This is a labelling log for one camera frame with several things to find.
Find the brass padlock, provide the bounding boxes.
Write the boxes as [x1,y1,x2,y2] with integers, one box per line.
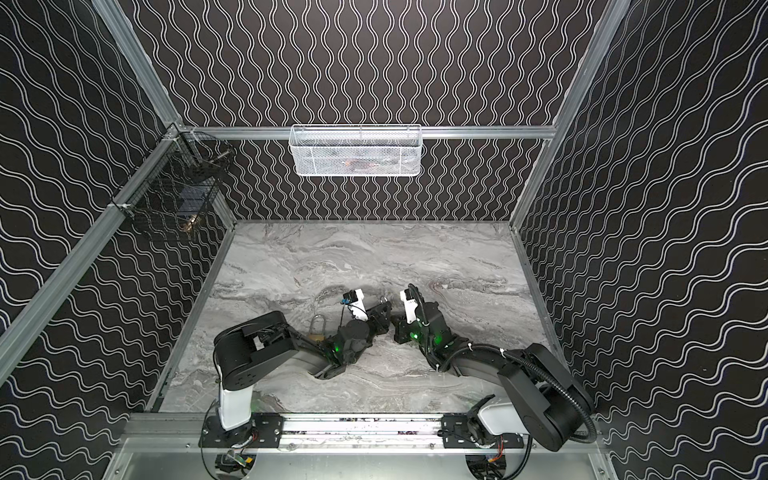
[308,314,327,342]

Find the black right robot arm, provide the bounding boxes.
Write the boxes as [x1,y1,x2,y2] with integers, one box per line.
[391,300,598,452]

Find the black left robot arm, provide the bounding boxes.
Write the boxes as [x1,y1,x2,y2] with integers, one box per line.
[213,301,392,432]

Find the aluminium back crossbar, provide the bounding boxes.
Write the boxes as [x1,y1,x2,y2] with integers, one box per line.
[184,125,556,141]

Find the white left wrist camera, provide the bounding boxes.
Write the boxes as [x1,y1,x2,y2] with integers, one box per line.
[341,289,368,321]

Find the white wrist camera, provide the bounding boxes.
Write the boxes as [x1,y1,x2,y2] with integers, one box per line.
[400,284,423,324]
[341,289,368,321]

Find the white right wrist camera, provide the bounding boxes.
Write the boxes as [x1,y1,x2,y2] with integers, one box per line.
[400,284,423,324]

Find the white mesh wall basket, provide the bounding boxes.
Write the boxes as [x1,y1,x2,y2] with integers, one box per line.
[289,124,424,177]

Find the black wire wall basket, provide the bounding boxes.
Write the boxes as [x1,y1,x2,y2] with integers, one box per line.
[121,131,236,244]

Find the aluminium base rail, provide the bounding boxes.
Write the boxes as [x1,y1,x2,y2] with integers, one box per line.
[119,412,607,454]

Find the aluminium left side rail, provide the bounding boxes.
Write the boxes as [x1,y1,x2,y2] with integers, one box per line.
[1,125,180,381]

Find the aluminium right corner post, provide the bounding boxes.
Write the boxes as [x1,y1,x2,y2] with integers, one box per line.
[510,0,631,231]

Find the aluminium corner frame post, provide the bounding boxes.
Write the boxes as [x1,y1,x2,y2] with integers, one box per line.
[92,0,182,126]

